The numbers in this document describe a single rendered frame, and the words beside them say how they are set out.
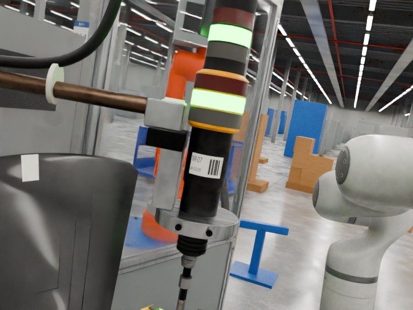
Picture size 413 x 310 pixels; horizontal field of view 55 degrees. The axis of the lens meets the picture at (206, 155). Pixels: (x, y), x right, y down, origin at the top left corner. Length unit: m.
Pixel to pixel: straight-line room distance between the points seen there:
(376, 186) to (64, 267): 0.40
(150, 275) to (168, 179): 1.19
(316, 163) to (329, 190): 8.67
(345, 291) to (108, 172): 0.69
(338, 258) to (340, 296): 0.09
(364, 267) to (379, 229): 0.09
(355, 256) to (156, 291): 0.82
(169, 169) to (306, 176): 9.34
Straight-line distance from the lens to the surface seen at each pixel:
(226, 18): 0.32
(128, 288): 1.44
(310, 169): 9.62
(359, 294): 1.01
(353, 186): 0.60
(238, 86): 0.31
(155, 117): 0.32
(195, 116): 0.31
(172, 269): 1.58
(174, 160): 0.32
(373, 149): 0.59
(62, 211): 0.44
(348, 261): 0.99
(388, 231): 0.98
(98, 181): 0.46
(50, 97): 0.35
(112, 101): 0.33
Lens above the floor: 1.54
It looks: 7 degrees down
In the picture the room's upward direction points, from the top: 10 degrees clockwise
